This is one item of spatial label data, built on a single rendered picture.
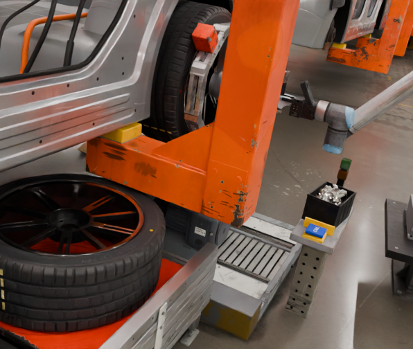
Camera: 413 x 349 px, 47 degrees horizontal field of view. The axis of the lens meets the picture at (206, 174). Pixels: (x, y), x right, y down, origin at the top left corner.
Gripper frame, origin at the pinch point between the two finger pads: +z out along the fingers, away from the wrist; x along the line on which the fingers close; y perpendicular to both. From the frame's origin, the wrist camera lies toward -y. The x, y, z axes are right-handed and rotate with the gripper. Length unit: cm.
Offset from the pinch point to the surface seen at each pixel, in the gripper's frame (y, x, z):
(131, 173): 25, -76, 28
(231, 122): -6, -76, -9
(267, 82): -21, -76, -18
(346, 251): 83, 30, -49
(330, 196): 27, -34, -40
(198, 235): 52, -57, 4
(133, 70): -12, -68, 36
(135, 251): 33, -108, 3
